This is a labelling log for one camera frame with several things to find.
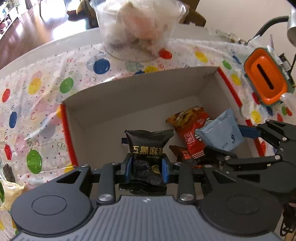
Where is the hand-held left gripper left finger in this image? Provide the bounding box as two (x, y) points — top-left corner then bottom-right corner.
(54, 154), (134, 205)

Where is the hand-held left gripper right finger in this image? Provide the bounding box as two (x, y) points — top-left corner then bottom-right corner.
(161, 158), (234, 205)

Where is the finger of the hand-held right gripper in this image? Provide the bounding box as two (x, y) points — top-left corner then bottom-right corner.
(238, 120), (296, 160)
(203, 146), (287, 186)

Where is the dark brown snack packet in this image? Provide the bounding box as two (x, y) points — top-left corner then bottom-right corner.
(169, 145), (193, 163)

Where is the light blue snack packet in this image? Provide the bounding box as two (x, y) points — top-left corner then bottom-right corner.
(195, 108), (244, 152)

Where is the black snack packet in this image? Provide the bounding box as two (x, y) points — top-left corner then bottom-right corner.
(118, 129), (174, 195)

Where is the red white-lettered snack packet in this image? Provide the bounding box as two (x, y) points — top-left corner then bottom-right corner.
(195, 116), (214, 139)

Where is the orange red chips packet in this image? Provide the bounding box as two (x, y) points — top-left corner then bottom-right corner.
(165, 107), (207, 160)

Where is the white cardboard box red rim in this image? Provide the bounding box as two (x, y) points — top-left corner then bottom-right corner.
(59, 66), (269, 172)

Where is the orange green desk organizer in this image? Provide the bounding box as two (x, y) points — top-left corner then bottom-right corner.
(243, 47), (295, 107)

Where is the grey desk lamp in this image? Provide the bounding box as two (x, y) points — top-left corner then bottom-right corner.
(251, 7), (296, 45)

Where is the balloon print tablecloth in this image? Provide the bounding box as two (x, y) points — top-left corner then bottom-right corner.
(0, 35), (296, 241)

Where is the clear plastic container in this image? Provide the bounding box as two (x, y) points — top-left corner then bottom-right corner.
(90, 0), (186, 62)

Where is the wooden chair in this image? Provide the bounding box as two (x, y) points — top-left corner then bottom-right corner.
(179, 0), (207, 27)

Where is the white plastic bag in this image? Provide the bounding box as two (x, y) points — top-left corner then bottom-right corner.
(102, 0), (178, 56)

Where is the wooden TV cabinet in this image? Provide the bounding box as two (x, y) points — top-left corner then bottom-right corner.
(0, 0), (20, 40)

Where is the black cable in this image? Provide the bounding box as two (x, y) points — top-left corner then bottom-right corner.
(281, 204), (296, 237)

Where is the small tangled keychain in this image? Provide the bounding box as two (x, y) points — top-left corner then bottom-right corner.
(215, 29), (245, 44)

